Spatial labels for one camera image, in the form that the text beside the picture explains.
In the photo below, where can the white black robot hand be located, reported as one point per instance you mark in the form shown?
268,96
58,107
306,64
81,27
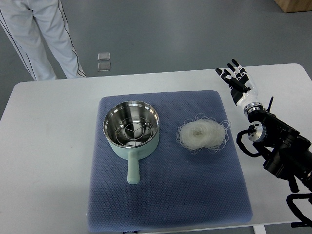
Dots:
241,84

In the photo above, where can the white vermicelli nest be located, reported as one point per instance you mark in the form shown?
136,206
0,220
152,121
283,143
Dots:
203,133

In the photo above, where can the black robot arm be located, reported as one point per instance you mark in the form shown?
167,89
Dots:
285,151

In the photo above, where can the mint green steel pot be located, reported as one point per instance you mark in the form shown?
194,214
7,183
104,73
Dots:
131,112

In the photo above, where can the wooden box corner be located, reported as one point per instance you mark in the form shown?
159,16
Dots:
292,6

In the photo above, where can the blue textured mat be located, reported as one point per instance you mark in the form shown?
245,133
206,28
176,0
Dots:
176,188

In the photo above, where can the lower metal floor plate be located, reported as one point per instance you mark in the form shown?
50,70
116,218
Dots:
104,66

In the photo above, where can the metal floor plate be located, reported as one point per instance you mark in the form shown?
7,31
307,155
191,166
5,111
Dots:
103,56
104,66

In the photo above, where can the upper metal floor plate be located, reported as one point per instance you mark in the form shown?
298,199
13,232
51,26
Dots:
103,56

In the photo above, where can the person in white pants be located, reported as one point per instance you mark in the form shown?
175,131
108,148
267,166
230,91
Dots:
27,23

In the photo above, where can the wire steamer rack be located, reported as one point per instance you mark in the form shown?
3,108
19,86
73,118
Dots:
133,134

